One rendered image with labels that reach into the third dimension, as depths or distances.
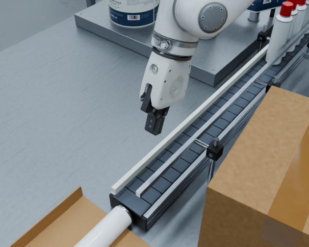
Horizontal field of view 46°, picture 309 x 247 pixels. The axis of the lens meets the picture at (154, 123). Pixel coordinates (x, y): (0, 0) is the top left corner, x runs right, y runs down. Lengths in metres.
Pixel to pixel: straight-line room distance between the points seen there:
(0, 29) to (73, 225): 2.81
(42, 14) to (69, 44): 2.19
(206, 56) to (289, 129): 0.66
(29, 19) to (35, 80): 2.32
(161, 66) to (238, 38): 0.78
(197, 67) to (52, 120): 0.49
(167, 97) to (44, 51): 0.84
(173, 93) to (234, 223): 0.26
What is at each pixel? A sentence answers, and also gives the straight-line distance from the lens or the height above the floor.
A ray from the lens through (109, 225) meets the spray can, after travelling 0.80.
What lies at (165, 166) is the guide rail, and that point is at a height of 0.96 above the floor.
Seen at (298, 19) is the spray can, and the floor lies 1.01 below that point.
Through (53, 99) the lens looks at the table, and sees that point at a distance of 1.20.
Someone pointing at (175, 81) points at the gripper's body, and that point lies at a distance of 0.68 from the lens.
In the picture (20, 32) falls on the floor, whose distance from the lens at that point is 3.42.
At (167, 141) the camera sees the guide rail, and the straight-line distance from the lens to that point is 0.91.
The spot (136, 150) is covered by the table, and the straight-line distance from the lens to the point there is 1.00.
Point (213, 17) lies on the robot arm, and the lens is 0.57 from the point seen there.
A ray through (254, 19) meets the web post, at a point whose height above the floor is 0.89.
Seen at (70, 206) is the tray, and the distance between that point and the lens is 0.91.
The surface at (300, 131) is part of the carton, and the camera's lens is 0.69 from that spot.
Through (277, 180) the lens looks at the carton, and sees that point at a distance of 0.60.
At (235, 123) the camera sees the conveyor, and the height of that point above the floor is 0.88.
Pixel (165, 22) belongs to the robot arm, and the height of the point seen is 1.27.
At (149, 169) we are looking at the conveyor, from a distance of 0.89.
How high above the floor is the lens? 1.57
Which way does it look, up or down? 43 degrees down
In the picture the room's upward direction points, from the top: straight up
